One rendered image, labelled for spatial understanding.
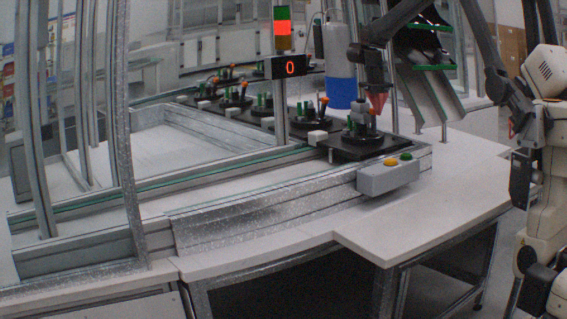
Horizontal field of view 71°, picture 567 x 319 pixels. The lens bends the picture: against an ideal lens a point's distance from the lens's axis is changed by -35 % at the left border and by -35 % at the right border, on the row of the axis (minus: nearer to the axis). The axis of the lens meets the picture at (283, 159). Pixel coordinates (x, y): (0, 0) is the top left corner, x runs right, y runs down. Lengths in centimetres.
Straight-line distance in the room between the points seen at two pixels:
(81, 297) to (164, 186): 55
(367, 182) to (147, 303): 69
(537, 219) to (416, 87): 84
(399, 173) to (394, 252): 34
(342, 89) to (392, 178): 119
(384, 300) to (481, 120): 213
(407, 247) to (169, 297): 58
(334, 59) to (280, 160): 105
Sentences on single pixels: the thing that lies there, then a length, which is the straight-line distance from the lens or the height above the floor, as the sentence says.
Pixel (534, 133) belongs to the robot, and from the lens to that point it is 125.
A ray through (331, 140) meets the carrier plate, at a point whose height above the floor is 97.
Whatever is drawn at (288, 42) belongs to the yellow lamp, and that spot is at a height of 128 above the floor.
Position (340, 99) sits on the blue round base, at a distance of 269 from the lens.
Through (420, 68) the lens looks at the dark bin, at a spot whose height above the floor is 120.
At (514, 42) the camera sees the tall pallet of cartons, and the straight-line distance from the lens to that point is 1051.
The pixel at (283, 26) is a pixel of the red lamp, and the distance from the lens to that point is 167.
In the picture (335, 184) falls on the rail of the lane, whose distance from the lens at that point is 150.
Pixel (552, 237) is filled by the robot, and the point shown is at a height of 82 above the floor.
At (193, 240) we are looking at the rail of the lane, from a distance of 131.
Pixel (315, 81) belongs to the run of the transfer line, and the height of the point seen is 92.
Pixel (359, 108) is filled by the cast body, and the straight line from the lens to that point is 173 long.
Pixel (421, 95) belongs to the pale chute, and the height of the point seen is 108.
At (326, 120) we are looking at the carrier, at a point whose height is 99.
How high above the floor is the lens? 143
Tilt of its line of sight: 17 degrees down
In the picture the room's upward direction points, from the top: 3 degrees counter-clockwise
